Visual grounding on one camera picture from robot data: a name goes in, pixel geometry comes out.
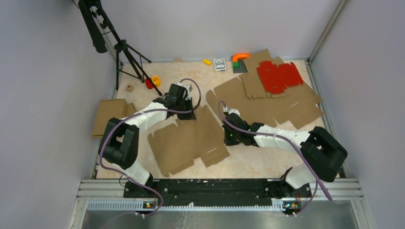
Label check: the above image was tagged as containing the brown cardboard box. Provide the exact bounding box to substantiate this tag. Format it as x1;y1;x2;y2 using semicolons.
91;99;136;139
148;105;230;177

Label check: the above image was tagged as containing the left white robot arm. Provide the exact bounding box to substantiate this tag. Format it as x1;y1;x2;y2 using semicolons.
98;82;196;197

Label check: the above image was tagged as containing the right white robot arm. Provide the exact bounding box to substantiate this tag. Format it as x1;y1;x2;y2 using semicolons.
221;109;348;201

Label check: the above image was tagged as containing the playing card deck box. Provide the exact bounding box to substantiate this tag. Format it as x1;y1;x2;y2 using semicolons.
213;58;226;72

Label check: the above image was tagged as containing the folded brown cardboard box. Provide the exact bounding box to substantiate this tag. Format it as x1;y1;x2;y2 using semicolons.
91;99;136;139

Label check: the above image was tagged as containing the yellow round toy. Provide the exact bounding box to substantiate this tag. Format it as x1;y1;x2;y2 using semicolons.
152;75;161;88

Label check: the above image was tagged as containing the large brown cardboard sheet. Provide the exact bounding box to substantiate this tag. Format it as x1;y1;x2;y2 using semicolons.
206;49;325;131

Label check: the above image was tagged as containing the small wooden cube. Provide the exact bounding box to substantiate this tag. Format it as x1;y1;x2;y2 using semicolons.
125;84;134;92

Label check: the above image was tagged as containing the yellow small block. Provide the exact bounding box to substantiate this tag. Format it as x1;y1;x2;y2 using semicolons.
203;59;212;65

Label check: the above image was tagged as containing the small brown cardboard blank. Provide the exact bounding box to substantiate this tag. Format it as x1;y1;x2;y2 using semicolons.
239;73;288;99

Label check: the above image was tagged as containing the red flat cardboard blank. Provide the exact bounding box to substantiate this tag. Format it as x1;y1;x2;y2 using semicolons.
256;61;304;94

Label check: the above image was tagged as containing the orange horseshoe toy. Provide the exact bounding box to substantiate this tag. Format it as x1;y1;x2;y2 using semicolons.
232;53;251;62

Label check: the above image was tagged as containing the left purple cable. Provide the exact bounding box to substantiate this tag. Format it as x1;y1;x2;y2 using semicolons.
98;78;202;217

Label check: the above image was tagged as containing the purple cable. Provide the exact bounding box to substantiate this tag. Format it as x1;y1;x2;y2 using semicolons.
217;100;333;217
98;78;202;217

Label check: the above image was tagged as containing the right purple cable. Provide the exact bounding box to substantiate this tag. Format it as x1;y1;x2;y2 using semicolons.
217;100;333;217

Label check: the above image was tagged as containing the grey lego base plate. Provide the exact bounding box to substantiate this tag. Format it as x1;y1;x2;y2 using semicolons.
233;59;248;73

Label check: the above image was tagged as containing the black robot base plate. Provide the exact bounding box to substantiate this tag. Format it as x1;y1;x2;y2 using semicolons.
123;178;312;212

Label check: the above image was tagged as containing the black camera tripod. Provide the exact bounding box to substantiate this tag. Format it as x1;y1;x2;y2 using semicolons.
74;0;152;90

